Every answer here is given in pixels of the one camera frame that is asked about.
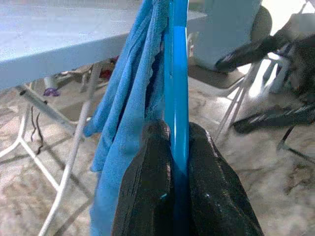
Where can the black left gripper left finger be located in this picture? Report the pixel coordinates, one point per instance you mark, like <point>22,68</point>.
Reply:
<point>145,182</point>

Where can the blue plastic hanger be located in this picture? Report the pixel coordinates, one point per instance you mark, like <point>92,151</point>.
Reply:
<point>179,73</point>

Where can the white folding table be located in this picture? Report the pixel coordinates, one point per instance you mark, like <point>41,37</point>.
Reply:
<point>49,37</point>

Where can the white plastic bin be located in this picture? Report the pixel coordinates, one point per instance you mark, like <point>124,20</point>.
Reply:
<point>226,32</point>

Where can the blue knit sweater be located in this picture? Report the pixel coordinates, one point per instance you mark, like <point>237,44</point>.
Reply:
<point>128,86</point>

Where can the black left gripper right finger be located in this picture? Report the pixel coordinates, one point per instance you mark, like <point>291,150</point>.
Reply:
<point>216,191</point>

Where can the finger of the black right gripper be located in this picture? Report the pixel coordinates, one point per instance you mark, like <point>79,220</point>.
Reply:
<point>270,118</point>
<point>248,52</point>

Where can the grey padded folding chair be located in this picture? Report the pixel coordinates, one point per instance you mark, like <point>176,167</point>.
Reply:
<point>221,78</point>

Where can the small purple object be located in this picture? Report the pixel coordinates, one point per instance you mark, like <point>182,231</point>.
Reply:
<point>51,92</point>

